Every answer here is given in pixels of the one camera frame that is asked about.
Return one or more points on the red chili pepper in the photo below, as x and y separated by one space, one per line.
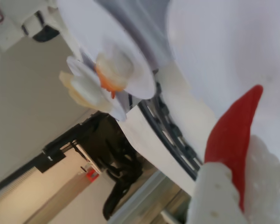
231 140

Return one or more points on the pale yellow toy sushi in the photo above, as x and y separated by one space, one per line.
84 89

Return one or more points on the orange shrimp toy sushi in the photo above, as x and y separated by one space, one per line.
113 72

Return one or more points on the small red-orange box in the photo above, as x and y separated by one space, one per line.
91 175

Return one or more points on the grey circular toy train track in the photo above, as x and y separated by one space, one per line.
175 137

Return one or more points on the black office chair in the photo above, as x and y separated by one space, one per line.
121 163

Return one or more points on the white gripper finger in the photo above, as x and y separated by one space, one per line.
212 198

